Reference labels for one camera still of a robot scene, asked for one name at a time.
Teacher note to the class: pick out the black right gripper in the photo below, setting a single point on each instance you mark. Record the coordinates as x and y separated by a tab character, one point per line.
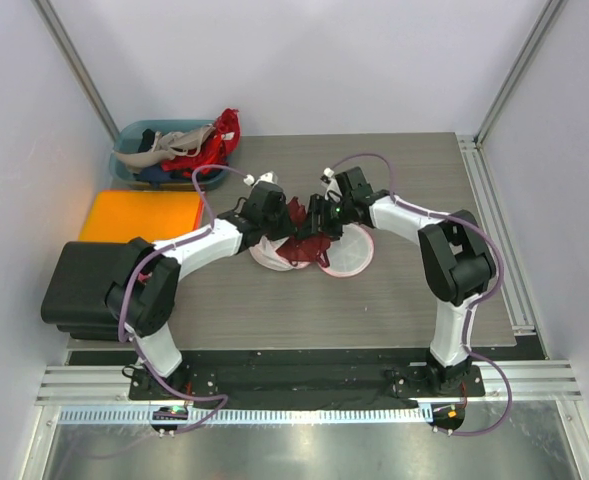
319	205

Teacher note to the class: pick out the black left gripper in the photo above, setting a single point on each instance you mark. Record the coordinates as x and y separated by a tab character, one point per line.
288	228

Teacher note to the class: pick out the white mesh laundry bag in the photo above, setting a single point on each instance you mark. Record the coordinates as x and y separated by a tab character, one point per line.
349	256

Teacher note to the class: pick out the dark red garment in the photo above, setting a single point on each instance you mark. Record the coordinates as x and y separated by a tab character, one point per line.
308	245

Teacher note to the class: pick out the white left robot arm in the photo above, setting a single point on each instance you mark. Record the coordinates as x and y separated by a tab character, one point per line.
145	278

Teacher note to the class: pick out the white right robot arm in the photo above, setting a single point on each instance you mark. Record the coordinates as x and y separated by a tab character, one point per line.
456	255

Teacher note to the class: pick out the teal plastic laundry basket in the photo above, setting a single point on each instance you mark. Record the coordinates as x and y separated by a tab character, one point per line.
129	141

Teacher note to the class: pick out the white cup bra in basket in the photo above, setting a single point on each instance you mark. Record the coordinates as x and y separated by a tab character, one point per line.
166	147

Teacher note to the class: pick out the bright red garment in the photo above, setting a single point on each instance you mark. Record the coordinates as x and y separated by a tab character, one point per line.
211	145

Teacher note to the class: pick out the black case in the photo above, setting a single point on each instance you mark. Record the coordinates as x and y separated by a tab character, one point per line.
75	300

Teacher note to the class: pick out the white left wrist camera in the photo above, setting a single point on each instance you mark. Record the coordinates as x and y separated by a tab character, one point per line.
268	177

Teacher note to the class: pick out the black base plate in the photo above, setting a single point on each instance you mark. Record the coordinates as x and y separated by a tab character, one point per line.
321	379

